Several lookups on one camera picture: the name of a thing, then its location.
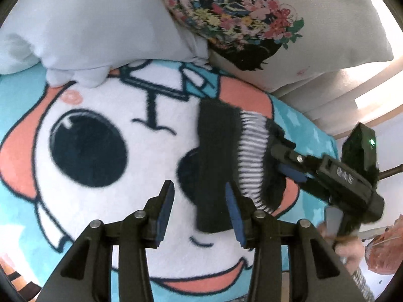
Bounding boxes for white plush pillow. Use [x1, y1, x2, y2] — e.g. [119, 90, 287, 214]
[0, 0, 210, 89]

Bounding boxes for person's right forearm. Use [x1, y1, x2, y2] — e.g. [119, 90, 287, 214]
[351, 266, 377, 302]

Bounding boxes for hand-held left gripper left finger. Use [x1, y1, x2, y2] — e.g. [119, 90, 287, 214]
[36, 180, 175, 302]

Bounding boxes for black and striped pants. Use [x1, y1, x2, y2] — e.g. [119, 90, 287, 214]
[197, 99, 296, 232]

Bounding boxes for person's right hand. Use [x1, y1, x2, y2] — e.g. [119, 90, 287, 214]
[316, 220, 364, 266]

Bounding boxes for cartoon printed blanket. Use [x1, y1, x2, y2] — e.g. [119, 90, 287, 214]
[0, 58, 339, 302]

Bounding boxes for beige curtain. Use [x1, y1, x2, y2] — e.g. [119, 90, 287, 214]
[272, 60, 403, 139]

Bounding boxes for floral printed cushion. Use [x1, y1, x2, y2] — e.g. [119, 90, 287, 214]
[151, 0, 394, 93]

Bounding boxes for reddish translucent bag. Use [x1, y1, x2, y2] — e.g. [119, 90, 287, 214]
[365, 214, 403, 276]

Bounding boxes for orange striped cloth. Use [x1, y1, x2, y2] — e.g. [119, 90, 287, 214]
[0, 256, 42, 298]

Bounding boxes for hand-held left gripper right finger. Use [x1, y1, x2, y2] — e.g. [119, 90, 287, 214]
[224, 182, 367, 302]

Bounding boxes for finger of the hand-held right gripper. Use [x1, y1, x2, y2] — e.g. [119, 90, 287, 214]
[279, 164, 318, 184]
[270, 143, 322, 172]

